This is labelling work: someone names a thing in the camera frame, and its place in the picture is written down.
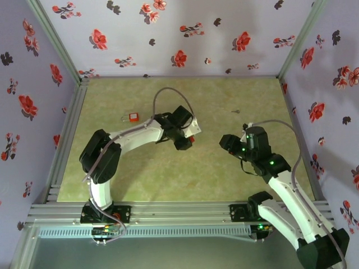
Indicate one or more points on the red padlock with white label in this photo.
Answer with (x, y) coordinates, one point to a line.
(133, 117)
(192, 139)

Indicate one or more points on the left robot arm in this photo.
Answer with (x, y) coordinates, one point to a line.
(131, 134)

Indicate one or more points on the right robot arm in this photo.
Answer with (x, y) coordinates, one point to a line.
(286, 196)

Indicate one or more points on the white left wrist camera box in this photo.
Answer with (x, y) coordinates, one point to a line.
(194, 127)

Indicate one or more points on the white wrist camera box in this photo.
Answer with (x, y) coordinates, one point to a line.
(194, 127)
(248, 125)

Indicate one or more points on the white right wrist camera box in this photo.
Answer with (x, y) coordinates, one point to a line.
(248, 125)

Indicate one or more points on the aluminium table side rail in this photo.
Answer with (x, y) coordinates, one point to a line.
(75, 103)
(288, 96)

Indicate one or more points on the long aluminium base rail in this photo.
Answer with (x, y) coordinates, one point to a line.
(179, 211)

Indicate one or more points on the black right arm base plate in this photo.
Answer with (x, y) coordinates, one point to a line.
(237, 213)

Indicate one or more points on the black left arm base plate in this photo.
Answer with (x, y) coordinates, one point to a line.
(123, 214)

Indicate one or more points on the aluminium corner post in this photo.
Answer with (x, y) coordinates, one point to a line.
(302, 36)
(55, 36)

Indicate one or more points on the aluminium lower frame bar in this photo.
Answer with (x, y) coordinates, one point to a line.
(22, 246)

